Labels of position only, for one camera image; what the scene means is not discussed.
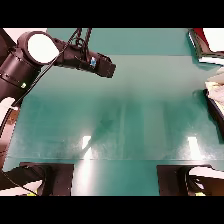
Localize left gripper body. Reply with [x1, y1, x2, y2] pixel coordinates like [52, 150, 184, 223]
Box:
[94, 54, 118, 80]

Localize white shirt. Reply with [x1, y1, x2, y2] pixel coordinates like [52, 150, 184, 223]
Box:
[203, 65, 224, 102]

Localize black garment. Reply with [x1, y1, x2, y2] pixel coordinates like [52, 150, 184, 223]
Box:
[187, 28, 224, 62]

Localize red garment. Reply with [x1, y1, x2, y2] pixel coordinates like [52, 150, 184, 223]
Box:
[192, 27, 206, 42]

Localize white garment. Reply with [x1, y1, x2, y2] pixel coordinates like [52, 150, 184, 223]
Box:
[201, 27, 224, 54]

